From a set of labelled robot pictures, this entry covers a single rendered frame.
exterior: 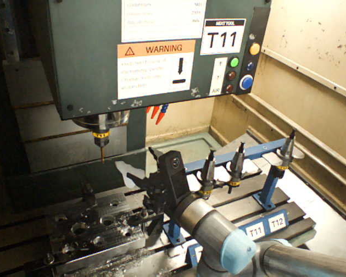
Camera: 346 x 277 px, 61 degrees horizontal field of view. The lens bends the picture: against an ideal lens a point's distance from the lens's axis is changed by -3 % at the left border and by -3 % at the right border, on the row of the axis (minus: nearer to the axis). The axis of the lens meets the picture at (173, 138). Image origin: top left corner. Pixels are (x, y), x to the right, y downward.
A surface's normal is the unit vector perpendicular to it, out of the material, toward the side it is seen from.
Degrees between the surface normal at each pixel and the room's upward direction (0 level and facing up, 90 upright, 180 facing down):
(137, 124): 90
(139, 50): 90
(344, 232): 24
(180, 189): 64
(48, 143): 92
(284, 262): 74
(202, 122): 90
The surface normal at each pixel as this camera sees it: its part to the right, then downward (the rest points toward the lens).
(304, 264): -0.82, -0.57
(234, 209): 0.09, -0.82
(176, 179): 0.65, 0.05
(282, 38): -0.89, 0.18
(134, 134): 0.44, 0.54
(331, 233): -0.29, -0.67
